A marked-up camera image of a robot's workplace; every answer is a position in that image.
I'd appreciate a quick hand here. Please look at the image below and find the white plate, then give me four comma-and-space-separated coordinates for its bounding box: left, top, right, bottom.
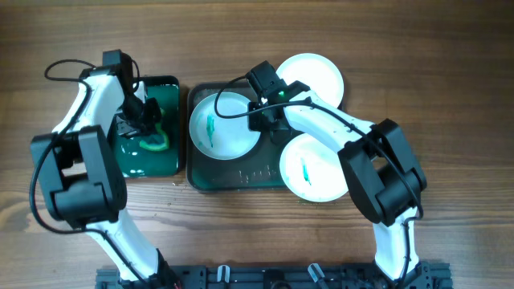
279, 133, 349, 202
276, 53, 345, 108
189, 93, 260, 161

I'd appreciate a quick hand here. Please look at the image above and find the small black water tray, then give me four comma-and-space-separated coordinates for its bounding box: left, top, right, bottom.
108, 75, 182, 178

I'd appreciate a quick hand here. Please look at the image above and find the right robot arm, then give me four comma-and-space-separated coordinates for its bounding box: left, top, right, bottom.
244, 61, 426, 288

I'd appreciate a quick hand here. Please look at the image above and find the large dark plastic tray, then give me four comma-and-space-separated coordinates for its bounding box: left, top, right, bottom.
186, 83, 288, 192

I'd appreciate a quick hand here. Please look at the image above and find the green and yellow sponge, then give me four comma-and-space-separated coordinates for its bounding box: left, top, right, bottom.
139, 108, 169, 152

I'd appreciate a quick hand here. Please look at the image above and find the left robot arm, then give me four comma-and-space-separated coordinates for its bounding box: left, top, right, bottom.
29, 50, 182, 288

